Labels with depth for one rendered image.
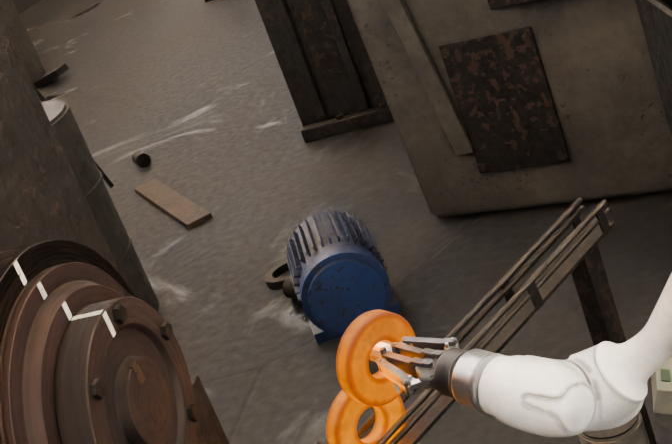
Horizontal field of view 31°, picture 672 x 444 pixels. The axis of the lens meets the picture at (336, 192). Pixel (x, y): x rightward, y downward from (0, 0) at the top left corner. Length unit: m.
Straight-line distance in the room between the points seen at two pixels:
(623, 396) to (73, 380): 0.80
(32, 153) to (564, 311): 2.13
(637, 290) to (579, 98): 0.74
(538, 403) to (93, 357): 0.61
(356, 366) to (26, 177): 0.60
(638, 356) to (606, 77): 2.32
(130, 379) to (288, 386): 2.30
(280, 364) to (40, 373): 2.52
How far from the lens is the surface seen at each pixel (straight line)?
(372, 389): 1.97
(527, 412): 1.71
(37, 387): 1.48
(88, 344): 1.50
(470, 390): 1.78
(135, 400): 1.55
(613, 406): 1.82
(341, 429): 2.09
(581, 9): 3.97
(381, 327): 1.95
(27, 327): 1.51
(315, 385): 3.77
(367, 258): 3.76
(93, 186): 4.46
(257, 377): 3.95
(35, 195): 1.91
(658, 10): 3.67
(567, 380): 1.70
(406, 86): 4.27
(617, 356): 1.82
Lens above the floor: 1.82
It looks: 21 degrees down
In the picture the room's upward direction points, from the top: 21 degrees counter-clockwise
